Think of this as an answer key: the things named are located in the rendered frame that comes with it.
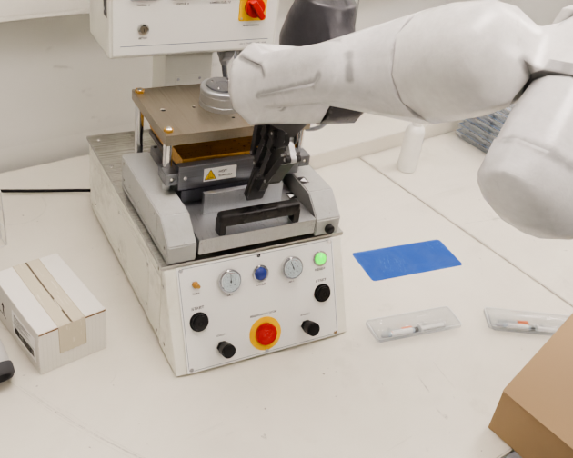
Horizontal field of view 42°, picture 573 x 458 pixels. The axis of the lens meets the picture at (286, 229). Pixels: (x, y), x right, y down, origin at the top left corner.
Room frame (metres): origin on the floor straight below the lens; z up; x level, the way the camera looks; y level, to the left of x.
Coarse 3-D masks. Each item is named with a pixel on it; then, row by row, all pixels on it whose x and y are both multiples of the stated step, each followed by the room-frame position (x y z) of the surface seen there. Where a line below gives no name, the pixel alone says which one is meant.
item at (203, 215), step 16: (208, 192) 1.06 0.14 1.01; (224, 192) 1.07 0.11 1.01; (240, 192) 1.09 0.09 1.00; (272, 192) 1.12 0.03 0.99; (288, 192) 1.17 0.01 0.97; (192, 208) 1.07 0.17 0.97; (208, 208) 1.06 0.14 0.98; (224, 208) 1.07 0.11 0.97; (304, 208) 1.12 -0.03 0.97; (192, 224) 1.02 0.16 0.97; (208, 224) 1.02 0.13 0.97; (240, 224) 1.04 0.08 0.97; (256, 224) 1.05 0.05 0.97; (272, 224) 1.05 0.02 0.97; (288, 224) 1.06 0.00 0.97; (304, 224) 1.08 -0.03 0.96; (208, 240) 0.99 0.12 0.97; (224, 240) 1.00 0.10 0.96; (240, 240) 1.02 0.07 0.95; (256, 240) 1.03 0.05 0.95; (272, 240) 1.05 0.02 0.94
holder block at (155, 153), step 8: (152, 152) 1.21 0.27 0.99; (160, 152) 1.20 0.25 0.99; (160, 160) 1.17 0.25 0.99; (216, 184) 1.11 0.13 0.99; (224, 184) 1.12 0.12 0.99; (232, 184) 1.13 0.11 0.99; (240, 184) 1.14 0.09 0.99; (176, 192) 1.09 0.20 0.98; (184, 192) 1.08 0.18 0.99; (192, 192) 1.09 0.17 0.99; (200, 192) 1.10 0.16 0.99; (184, 200) 1.08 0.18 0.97; (192, 200) 1.09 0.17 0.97
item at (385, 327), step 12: (420, 312) 1.13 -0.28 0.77; (432, 312) 1.13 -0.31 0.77; (444, 312) 1.14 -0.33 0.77; (372, 324) 1.07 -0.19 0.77; (384, 324) 1.07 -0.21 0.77; (396, 324) 1.08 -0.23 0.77; (408, 324) 1.08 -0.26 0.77; (420, 324) 1.09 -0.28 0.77; (432, 324) 1.09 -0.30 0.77; (444, 324) 1.10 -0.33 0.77; (384, 336) 1.04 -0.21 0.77
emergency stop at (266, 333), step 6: (264, 324) 0.98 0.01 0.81; (270, 324) 0.98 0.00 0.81; (258, 330) 0.97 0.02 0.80; (264, 330) 0.97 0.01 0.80; (270, 330) 0.98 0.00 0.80; (258, 336) 0.96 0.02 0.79; (264, 336) 0.97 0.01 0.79; (270, 336) 0.97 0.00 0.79; (258, 342) 0.96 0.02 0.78; (264, 342) 0.96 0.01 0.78; (270, 342) 0.97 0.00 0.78
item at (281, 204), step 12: (264, 204) 1.05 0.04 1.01; (276, 204) 1.06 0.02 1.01; (288, 204) 1.06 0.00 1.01; (228, 216) 1.00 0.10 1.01; (240, 216) 1.01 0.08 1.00; (252, 216) 1.03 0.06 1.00; (264, 216) 1.04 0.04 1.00; (276, 216) 1.05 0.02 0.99; (288, 216) 1.08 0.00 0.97; (216, 228) 1.00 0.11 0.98
